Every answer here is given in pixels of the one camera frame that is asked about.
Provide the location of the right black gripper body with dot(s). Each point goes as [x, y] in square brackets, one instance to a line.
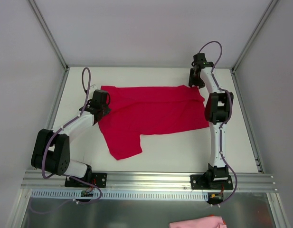
[193, 80]

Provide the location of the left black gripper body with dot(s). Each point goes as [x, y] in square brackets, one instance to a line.
[106, 109]

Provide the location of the red t-shirt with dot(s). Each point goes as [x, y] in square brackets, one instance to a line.
[137, 111]

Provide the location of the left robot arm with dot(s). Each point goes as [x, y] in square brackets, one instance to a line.
[51, 152]

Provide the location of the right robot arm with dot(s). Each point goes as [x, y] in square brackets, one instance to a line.
[218, 111]

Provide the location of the light pink folded shirt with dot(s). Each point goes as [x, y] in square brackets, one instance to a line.
[205, 222]

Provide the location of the right aluminium frame post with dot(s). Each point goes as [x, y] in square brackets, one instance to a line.
[256, 31]

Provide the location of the aluminium frame post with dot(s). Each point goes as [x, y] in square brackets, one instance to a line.
[256, 31]
[45, 28]

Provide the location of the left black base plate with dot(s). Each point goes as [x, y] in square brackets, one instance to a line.
[98, 179]

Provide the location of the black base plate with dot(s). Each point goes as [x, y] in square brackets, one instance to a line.
[208, 181]
[98, 179]

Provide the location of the aluminium front rail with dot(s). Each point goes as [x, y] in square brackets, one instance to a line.
[152, 181]

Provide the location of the slotted grey cable duct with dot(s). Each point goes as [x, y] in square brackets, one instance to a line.
[119, 195]

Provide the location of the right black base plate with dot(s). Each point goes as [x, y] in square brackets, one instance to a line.
[208, 181]

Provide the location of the left aluminium frame post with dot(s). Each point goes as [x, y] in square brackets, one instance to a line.
[45, 28]

